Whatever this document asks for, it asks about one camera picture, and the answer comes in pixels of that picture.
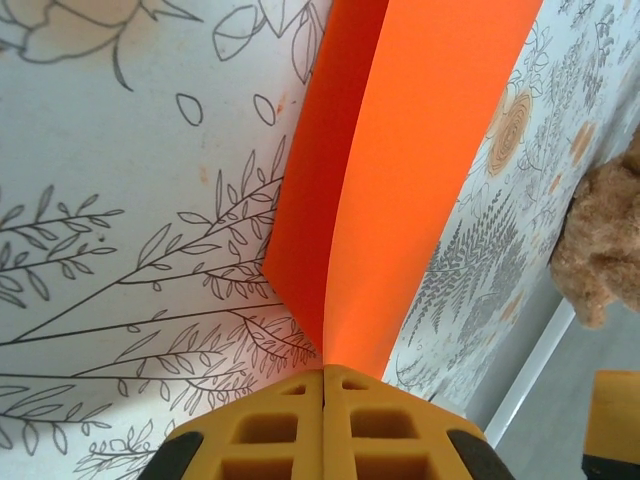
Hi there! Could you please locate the floral print tablecloth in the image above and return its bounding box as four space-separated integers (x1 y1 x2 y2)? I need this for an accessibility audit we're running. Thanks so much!
0 0 640 480

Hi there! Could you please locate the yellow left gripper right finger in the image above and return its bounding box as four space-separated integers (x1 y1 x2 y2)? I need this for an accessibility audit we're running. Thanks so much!
323 364 506 480

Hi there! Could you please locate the aluminium table side rail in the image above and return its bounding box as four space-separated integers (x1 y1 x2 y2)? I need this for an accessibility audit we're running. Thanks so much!
427 124 640 454

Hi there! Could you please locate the brown teddy bear plush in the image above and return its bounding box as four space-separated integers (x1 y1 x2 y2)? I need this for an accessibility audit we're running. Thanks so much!
548 139 640 330

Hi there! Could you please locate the orange cloth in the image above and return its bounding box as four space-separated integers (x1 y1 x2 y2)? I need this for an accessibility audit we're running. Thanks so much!
260 0 542 386

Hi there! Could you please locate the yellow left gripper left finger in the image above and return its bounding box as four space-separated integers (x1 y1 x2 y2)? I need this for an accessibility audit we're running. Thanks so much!
144 365 325 480

